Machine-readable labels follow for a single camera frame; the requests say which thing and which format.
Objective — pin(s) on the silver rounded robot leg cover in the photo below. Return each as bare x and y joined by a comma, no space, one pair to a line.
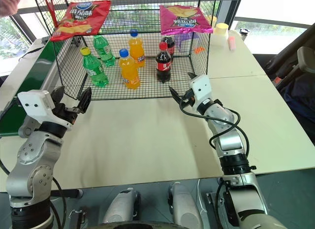
121,206
184,206

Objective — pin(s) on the dark chair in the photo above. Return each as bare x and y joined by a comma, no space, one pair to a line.
288,56

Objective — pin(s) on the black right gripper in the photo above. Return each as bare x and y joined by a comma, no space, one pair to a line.
189,99

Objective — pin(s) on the yellow paper cup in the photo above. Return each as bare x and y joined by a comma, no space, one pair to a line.
221,30

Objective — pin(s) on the green soda bottle yellow cap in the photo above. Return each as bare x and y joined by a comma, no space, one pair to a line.
94,69

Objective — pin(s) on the cola bottle red cap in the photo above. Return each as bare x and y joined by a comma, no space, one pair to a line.
170,45
163,64

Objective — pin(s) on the white cup black lid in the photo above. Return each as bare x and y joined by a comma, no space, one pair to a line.
244,34

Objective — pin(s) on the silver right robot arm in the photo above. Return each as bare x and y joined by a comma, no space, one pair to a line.
231,142

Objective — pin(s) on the red chips bag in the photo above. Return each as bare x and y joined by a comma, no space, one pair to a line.
81,19

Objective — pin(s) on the green conveyor belt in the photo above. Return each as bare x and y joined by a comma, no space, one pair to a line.
37,66

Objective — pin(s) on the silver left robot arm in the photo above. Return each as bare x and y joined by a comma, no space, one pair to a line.
32,150

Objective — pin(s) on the person's bare hand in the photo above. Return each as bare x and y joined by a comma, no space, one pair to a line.
7,5

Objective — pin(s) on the magenta chips bag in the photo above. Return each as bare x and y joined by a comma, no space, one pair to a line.
184,19

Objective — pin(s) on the pink small bottle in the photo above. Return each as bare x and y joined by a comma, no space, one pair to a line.
231,43

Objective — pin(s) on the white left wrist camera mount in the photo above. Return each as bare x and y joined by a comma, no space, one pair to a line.
34,101

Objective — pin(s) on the dark blue bag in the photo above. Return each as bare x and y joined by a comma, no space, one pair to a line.
300,98

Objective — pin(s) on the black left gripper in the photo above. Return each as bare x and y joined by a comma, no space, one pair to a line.
64,113

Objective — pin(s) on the purple plastic object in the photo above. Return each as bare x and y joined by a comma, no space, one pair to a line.
184,40

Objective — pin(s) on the small orange object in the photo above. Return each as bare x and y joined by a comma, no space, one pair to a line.
199,50

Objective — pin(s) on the dark rounded robot base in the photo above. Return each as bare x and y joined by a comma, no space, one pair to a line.
135,226

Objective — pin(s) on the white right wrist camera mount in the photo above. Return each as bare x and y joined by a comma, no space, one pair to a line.
200,87

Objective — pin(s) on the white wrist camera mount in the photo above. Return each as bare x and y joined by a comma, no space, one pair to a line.
200,87
34,101

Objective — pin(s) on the orange soda bottle blue cap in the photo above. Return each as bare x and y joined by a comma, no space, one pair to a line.
129,71
136,49

